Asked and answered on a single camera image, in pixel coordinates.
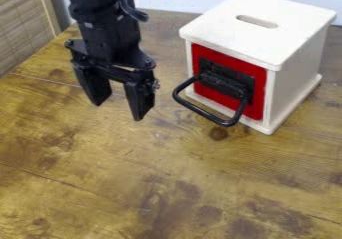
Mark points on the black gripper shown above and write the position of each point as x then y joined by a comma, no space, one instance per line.
106,54

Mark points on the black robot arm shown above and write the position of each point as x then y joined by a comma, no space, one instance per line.
100,7

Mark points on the red drawer front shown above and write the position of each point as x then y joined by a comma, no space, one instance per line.
253,109

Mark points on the white wooden box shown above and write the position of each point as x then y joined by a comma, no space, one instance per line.
275,34

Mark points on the black metal drawer handle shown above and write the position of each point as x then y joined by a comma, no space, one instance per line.
220,82

